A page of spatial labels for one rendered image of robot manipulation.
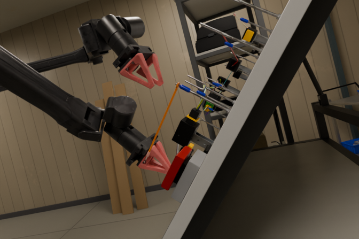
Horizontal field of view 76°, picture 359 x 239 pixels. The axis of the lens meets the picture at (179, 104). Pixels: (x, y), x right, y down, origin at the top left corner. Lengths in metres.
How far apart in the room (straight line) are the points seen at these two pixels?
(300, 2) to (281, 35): 0.03
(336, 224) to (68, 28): 3.88
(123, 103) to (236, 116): 0.37
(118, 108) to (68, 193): 3.80
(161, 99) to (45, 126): 1.96
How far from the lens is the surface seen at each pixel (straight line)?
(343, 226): 0.74
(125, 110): 0.55
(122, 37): 0.57
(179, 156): 0.30
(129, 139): 0.59
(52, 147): 4.24
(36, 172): 4.54
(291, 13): 0.25
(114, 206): 3.33
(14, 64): 0.55
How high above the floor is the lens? 1.19
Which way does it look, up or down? 1 degrees down
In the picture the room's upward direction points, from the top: 14 degrees counter-clockwise
